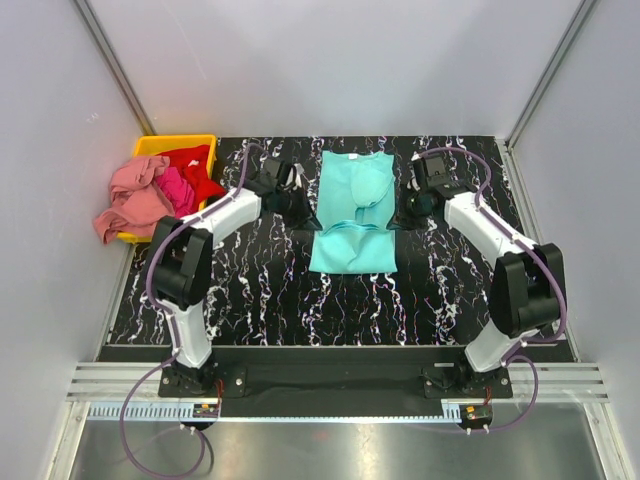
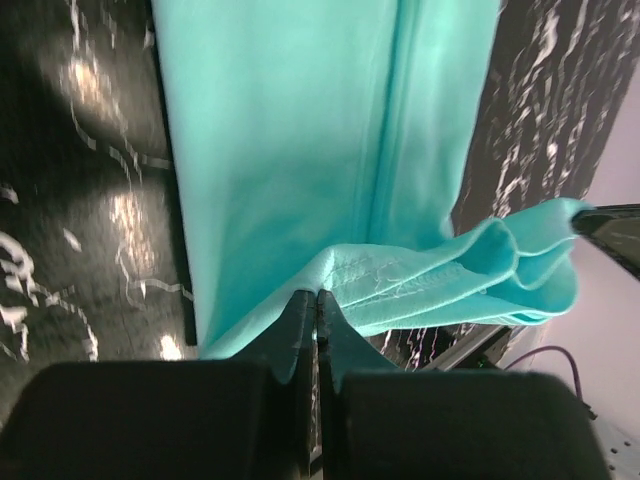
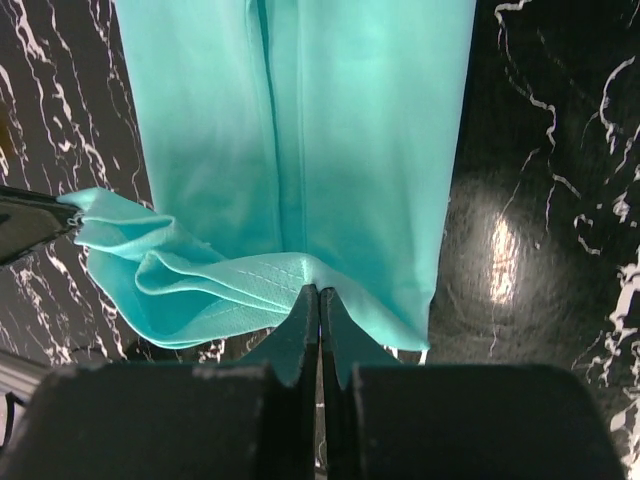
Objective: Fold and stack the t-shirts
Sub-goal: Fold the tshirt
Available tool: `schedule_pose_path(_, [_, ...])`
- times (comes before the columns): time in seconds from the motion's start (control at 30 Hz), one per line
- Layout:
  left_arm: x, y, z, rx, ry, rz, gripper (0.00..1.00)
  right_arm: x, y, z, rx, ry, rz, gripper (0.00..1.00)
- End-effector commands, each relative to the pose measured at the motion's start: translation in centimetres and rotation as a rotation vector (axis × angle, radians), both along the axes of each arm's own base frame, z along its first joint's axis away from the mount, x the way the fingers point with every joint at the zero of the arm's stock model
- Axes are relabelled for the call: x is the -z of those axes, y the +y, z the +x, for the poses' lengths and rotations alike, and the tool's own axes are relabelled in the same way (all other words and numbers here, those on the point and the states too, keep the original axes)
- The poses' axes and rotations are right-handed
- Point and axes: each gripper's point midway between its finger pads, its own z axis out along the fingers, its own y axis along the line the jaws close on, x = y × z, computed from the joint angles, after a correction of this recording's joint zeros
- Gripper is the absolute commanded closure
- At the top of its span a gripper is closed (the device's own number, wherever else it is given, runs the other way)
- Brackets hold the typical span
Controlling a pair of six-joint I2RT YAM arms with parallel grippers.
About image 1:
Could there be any teal t-shirt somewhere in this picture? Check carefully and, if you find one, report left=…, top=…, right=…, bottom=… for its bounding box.
left=309, top=151, right=397, bottom=275

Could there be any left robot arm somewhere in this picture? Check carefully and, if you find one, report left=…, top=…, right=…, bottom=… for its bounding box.
left=145, top=157, right=321, bottom=395

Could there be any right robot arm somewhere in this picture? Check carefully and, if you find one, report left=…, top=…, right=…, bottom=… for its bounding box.
left=388, top=147, right=567, bottom=397

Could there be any red t-shirt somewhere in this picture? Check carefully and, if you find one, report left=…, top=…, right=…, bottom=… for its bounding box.
left=160, top=144, right=226, bottom=211

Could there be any magenta t-shirt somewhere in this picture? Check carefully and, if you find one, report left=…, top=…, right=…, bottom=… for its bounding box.
left=155, top=167, right=195, bottom=219

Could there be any salmon pink t-shirt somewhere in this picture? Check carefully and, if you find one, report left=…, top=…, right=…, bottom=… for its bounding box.
left=93, top=156, right=175, bottom=244

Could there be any yellow plastic bin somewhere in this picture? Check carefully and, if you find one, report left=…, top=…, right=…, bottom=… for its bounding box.
left=116, top=135, right=215, bottom=243

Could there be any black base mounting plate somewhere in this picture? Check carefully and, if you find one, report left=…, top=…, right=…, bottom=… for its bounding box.
left=94, top=344, right=574, bottom=419

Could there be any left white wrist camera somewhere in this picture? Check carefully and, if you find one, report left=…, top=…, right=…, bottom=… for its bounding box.
left=285, top=163, right=304, bottom=190

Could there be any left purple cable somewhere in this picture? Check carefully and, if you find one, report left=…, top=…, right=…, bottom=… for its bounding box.
left=119, top=143, right=266, bottom=476

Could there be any left aluminium frame post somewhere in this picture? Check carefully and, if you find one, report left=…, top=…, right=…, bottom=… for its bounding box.
left=70, top=0, right=157, bottom=136

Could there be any aluminium frame post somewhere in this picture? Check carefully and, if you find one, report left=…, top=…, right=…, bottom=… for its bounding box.
left=70, top=0, right=157, bottom=136
left=505, top=0, right=600, bottom=150

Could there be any right aluminium frame post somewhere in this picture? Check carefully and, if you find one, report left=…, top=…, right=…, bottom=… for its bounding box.
left=505, top=0, right=600, bottom=150

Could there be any slotted cable duct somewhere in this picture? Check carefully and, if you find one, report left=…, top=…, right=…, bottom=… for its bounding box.
left=87, top=401, right=462, bottom=425

